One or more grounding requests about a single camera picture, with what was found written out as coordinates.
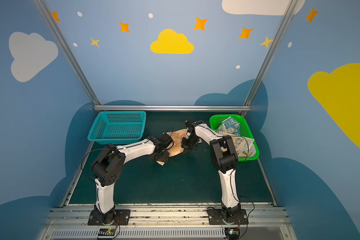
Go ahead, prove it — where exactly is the orange bunny pattern towel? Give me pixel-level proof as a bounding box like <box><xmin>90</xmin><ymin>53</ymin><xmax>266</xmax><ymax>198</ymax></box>
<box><xmin>167</xmin><ymin>129</ymin><xmax>187</xmax><ymax>157</ymax></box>

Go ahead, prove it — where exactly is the green plastic basket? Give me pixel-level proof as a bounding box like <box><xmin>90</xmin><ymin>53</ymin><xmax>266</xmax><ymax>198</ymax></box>
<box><xmin>210</xmin><ymin>114</ymin><xmax>260</xmax><ymax>162</ymax></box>

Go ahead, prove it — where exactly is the teal plastic basket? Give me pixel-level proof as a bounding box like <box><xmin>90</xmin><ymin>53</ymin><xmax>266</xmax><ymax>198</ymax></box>
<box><xmin>87</xmin><ymin>111</ymin><xmax>146</xmax><ymax>145</ymax></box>

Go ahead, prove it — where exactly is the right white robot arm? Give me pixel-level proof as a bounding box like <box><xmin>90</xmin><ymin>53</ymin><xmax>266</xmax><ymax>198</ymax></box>
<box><xmin>182</xmin><ymin>120</ymin><xmax>242</xmax><ymax>223</ymax></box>

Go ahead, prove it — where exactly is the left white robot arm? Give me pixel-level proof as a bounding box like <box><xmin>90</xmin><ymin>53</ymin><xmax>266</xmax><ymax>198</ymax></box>
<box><xmin>91</xmin><ymin>133</ymin><xmax>174</xmax><ymax>218</ymax></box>

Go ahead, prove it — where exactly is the teal pattern towel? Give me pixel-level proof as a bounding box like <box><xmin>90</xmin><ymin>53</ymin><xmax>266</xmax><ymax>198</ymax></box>
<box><xmin>216</xmin><ymin>117</ymin><xmax>241</xmax><ymax>136</ymax></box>

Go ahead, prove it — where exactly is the left small circuit board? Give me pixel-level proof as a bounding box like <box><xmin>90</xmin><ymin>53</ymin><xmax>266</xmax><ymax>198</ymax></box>
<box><xmin>97</xmin><ymin>228</ymin><xmax>116</xmax><ymax>240</ymax></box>

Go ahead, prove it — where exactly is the small circuit board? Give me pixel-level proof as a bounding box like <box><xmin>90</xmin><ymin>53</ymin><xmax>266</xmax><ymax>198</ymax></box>
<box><xmin>97</xmin><ymin>228</ymin><xmax>116</xmax><ymax>240</ymax></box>
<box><xmin>224</xmin><ymin>228</ymin><xmax>240</xmax><ymax>240</ymax></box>

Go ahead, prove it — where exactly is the right small circuit board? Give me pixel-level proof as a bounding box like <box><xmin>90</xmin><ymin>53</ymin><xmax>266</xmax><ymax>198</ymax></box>
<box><xmin>224</xmin><ymin>228</ymin><xmax>240</xmax><ymax>240</ymax></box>

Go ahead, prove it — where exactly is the horizontal aluminium frame rail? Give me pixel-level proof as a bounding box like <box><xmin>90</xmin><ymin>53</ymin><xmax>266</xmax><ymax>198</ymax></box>
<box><xmin>94</xmin><ymin>105</ymin><xmax>251</xmax><ymax>112</ymax></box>

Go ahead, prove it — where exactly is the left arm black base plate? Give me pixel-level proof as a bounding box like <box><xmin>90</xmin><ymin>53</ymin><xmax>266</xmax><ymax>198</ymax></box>
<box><xmin>88</xmin><ymin>209</ymin><xmax>131</xmax><ymax>226</ymax></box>

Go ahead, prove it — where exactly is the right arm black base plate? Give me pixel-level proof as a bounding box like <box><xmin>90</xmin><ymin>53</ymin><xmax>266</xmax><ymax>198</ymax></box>
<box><xmin>206</xmin><ymin>208</ymin><xmax>249</xmax><ymax>225</ymax></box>

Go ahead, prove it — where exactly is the left aluminium frame post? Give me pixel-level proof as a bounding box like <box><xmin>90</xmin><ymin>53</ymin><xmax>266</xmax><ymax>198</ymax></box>
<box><xmin>33</xmin><ymin>0</ymin><xmax>102</xmax><ymax>112</ymax></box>

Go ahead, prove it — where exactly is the aluminium frame post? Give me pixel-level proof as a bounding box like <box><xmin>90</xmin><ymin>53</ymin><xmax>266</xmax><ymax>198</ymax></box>
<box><xmin>33</xmin><ymin>0</ymin><xmax>102</xmax><ymax>112</ymax></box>
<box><xmin>240</xmin><ymin>0</ymin><xmax>299</xmax><ymax>117</ymax></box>

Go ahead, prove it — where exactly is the right aluminium frame post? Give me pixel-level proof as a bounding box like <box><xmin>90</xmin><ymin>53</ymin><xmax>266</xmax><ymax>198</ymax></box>
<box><xmin>240</xmin><ymin>0</ymin><xmax>299</xmax><ymax>117</ymax></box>

